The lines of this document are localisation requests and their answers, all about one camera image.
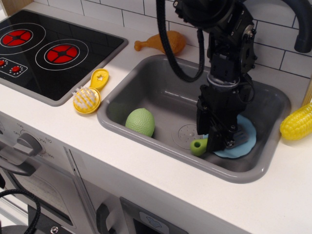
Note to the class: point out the yellow toy corn cob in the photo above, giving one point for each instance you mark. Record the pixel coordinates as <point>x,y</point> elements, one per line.
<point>298,124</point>

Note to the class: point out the yellow dish brush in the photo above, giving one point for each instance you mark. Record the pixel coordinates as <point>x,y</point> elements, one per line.
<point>86,100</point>

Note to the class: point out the green toy lime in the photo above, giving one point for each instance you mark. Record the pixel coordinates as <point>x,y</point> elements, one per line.
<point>141,121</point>

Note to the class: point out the grey oven door handle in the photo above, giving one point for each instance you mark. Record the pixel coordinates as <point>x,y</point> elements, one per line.
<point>15,162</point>

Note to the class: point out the black toy stovetop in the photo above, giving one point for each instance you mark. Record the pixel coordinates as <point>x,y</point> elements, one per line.
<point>47,59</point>

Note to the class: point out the grey oven knob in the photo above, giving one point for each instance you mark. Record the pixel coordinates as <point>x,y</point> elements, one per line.
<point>27,145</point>

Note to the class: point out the light blue plate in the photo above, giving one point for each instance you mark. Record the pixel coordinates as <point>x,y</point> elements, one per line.
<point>245,140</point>

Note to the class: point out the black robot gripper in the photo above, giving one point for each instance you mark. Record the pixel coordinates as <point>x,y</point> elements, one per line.
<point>218,107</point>

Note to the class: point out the dark grey dishwasher handle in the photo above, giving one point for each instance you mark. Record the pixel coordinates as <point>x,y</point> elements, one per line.
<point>102,214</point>

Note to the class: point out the dark grey faucet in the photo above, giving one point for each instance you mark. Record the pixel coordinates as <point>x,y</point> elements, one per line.
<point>303,13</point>

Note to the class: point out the orange toy chicken drumstick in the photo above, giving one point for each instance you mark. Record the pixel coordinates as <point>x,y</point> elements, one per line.
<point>176,40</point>

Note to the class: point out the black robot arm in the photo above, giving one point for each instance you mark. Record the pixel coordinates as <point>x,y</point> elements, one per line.
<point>231,37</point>

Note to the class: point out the green handled grey spatula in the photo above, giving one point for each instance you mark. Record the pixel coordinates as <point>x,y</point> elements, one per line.
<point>199,146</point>

